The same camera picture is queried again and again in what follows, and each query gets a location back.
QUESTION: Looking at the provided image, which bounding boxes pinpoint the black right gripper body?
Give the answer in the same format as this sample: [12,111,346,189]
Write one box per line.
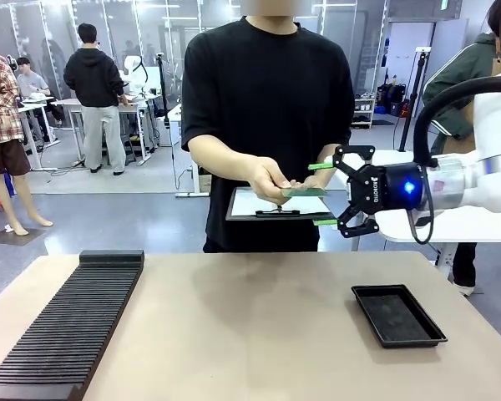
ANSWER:
[344,162,429,213]

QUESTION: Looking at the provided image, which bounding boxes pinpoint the green PCB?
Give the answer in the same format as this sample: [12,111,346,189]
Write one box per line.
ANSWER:
[280,186,329,198]

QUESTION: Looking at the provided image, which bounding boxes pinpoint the clipboard with white paper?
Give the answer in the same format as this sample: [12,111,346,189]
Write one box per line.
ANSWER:
[225,185,336,223]

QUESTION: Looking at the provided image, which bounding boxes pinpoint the person's left forearm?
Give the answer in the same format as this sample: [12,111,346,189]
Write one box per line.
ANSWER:
[316,133,352,181]

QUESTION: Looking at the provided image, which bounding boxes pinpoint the person's right forearm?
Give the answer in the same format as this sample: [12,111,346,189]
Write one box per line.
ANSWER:
[189,133,269,185]

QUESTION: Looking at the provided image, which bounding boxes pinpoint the person's left hand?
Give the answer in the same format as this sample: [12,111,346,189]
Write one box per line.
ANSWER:
[294,165,333,191]

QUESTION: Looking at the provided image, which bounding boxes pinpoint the person's right hand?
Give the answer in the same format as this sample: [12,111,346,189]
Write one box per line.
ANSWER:
[249,157,299,201]

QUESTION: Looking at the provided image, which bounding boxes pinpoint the wooden shoe shelf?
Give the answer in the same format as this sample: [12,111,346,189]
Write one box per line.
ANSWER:
[352,97,377,129]

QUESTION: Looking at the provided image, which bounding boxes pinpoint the black bags and blue bins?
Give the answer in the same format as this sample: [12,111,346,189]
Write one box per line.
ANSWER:
[377,82,411,118]

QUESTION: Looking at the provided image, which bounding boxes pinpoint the white side table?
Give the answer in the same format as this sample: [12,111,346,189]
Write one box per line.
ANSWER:
[327,148,501,279]

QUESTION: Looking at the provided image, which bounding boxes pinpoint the black tripod pole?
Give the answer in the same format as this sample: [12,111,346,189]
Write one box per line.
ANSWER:
[398,47,432,153]

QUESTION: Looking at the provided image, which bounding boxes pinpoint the black plastic tray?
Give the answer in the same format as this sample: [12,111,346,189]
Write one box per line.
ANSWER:
[350,284,449,350]

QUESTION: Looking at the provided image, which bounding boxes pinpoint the person in brown apron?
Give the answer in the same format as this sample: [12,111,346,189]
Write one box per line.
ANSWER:
[421,0,501,297]

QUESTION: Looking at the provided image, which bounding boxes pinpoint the person in black t-shirt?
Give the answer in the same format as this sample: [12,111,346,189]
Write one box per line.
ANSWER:
[180,14,356,254]

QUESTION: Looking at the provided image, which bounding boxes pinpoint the black background tripod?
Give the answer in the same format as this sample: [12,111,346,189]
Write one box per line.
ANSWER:
[154,53,179,197]

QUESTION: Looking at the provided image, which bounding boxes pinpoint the white background work table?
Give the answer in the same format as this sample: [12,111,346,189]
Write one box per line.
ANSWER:
[52,92,163,167]

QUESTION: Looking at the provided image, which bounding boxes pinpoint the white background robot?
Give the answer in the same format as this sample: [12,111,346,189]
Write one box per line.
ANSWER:
[122,55,150,96]

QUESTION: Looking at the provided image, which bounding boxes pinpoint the person in black hoodie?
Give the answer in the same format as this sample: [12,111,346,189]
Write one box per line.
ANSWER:
[63,23,128,176]

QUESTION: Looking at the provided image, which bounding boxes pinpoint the black slotted rack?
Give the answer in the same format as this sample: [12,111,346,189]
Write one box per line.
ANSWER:
[0,249,146,401]

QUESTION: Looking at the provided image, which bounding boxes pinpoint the white background desk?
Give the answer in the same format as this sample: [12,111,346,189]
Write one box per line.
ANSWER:
[18,94,62,171]

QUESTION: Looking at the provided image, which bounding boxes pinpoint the seated person in grey shirt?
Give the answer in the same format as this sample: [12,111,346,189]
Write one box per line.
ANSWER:
[15,57,64,129]

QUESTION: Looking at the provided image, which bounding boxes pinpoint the thin black right gripper cable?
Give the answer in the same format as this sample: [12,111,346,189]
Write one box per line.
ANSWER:
[407,165,436,246]

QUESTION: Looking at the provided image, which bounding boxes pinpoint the thick black right arm hose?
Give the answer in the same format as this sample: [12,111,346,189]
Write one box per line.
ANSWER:
[412,76,498,169]

